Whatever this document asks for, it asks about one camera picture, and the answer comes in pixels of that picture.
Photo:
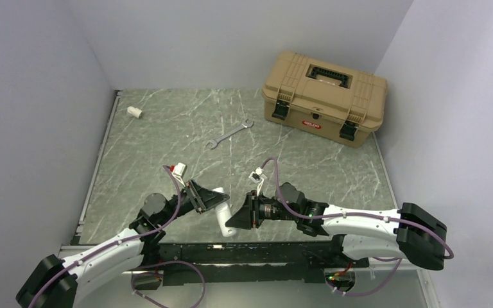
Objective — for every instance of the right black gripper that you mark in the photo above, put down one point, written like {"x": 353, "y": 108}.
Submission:
{"x": 249, "y": 215}

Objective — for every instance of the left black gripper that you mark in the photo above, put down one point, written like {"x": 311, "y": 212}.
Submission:
{"x": 205, "y": 198}

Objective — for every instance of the white remote control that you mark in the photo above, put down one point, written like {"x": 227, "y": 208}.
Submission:
{"x": 223, "y": 214}

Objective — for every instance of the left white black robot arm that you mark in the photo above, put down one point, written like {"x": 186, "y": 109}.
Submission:
{"x": 63, "y": 282}

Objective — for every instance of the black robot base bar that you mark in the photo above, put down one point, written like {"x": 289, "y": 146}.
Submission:
{"x": 305, "y": 261}

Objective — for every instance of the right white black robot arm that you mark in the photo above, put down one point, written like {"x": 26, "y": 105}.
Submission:
{"x": 409, "y": 232}

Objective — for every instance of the white remote battery cover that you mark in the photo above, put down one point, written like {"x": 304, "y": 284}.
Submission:
{"x": 134, "y": 112}

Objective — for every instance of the silver open-end wrench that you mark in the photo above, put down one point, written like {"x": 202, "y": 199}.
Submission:
{"x": 213, "y": 143}

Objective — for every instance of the tan plastic toolbox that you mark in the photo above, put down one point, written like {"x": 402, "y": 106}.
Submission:
{"x": 338, "y": 103}

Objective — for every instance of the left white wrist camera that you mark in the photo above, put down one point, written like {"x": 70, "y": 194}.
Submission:
{"x": 178, "y": 170}

